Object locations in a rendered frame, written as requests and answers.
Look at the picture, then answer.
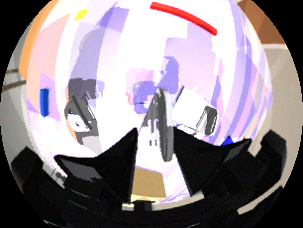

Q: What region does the blue flat plate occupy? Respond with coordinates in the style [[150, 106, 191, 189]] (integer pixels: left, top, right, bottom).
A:
[[220, 135, 232, 146]]

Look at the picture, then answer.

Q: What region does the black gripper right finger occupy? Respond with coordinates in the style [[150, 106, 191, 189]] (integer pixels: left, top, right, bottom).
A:
[[172, 126, 252, 197]]

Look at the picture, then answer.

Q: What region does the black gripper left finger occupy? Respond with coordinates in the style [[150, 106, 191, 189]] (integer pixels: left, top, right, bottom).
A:
[[54, 127, 139, 205]]

